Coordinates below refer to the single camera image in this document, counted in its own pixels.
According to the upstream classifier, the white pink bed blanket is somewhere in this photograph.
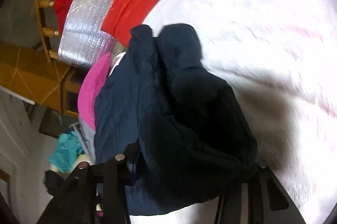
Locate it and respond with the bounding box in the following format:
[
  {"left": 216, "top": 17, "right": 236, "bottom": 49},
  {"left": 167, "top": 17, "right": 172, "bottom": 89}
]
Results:
[{"left": 144, "top": 0, "right": 336, "bottom": 223}]

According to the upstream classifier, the navy blue jacket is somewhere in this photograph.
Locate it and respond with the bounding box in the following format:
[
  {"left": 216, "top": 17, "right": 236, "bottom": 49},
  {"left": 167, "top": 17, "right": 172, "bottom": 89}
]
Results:
[{"left": 94, "top": 24, "right": 257, "bottom": 215}]

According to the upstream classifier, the red pillow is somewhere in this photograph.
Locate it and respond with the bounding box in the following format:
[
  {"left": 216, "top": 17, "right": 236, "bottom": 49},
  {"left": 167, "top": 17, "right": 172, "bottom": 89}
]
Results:
[{"left": 100, "top": 0, "right": 159, "bottom": 47}]

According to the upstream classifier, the grey garment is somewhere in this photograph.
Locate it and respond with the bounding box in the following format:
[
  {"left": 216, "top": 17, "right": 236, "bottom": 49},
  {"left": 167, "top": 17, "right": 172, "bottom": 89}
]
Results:
[{"left": 78, "top": 117, "right": 96, "bottom": 164}]

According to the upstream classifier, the silver foil insulation sheet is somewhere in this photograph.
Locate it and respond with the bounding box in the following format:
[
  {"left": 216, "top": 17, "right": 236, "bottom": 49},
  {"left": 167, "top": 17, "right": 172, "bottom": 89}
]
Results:
[{"left": 58, "top": 0, "right": 174, "bottom": 70}]

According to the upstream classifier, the golden wooden railing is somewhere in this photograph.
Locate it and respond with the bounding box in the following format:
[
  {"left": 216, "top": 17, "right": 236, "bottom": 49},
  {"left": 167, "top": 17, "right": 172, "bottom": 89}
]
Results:
[{"left": 34, "top": 0, "right": 61, "bottom": 61}]

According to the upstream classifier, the beige sofa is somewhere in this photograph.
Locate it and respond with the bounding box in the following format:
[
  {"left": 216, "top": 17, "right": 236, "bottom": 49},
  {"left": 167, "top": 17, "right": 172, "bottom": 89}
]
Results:
[{"left": 49, "top": 154, "right": 93, "bottom": 180}]

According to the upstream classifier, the wooden shelf unit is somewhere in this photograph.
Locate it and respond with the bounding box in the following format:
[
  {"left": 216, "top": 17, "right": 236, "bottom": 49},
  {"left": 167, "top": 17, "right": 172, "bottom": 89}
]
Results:
[{"left": 1, "top": 41, "right": 80, "bottom": 117}]

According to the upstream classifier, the teal garment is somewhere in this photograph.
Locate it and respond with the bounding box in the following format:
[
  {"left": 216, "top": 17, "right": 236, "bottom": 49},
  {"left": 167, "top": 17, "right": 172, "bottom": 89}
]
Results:
[{"left": 49, "top": 130, "right": 84, "bottom": 173}]

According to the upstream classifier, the magenta pillow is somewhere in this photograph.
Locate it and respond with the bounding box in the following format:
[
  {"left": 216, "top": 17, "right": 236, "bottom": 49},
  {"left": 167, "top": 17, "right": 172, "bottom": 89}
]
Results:
[{"left": 77, "top": 53, "right": 111, "bottom": 130}]

